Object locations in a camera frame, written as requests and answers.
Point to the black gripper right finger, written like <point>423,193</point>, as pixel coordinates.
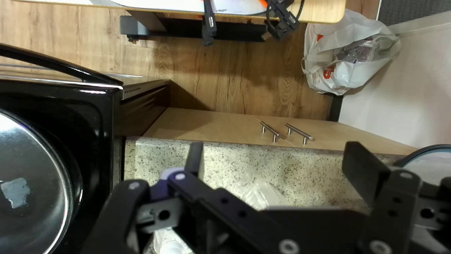
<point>389,206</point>

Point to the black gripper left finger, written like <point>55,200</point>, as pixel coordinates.
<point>220,206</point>

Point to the milk tea bottle white label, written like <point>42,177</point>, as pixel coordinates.
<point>170,177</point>

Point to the wooden lower cabinet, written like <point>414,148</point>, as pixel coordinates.
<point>225,124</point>

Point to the black kitchen stove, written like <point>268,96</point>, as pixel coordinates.
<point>93,121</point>

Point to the white plastic bag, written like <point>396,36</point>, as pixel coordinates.
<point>347,50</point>

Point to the glass pot lid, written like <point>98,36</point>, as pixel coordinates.
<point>32,187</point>

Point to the light wooden table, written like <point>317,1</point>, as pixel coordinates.
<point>155,5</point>

